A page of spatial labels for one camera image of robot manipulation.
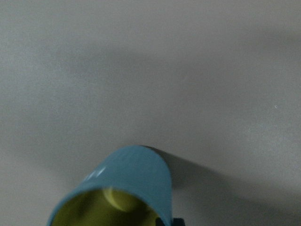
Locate dark teal mug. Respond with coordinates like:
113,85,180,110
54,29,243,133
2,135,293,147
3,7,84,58
48,145,185,226

